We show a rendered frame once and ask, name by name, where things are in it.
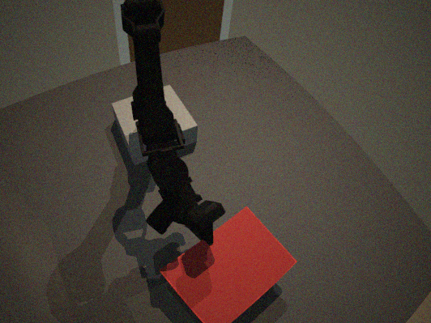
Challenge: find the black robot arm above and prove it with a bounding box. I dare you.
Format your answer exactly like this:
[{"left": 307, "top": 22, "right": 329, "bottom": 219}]
[{"left": 121, "top": 0, "right": 189, "bottom": 235}]

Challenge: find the red lid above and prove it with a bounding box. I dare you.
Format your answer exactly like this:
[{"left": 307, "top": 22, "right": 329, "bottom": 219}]
[{"left": 160, "top": 206, "right": 297, "bottom": 323}]

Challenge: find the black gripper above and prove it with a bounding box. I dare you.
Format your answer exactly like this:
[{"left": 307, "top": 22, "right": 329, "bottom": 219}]
[{"left": 158, "top": 177, "right": 225, "bottom": 244}]

